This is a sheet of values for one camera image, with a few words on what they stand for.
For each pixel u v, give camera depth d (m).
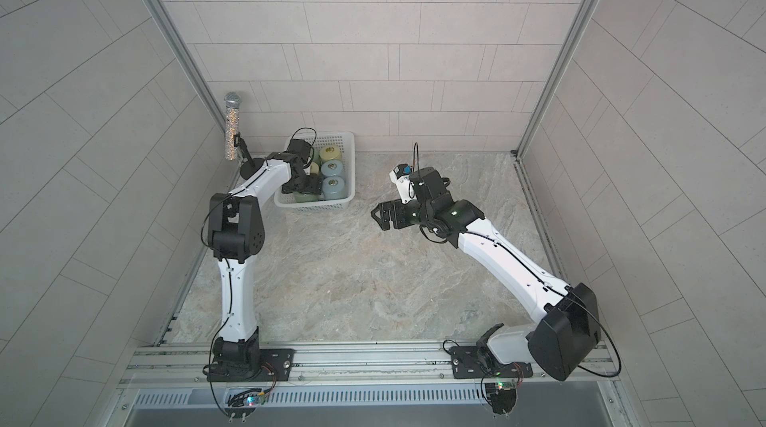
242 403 0.65
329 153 1.05
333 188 0.96
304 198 0.98
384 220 0.66
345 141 1.11
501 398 0.68
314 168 1.02
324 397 1.05
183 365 0.72
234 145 0.96
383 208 0.64
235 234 0.58
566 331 0.38
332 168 1.02
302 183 0.86
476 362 0.71
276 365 0.71
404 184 0.68
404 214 0.65
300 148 0.84
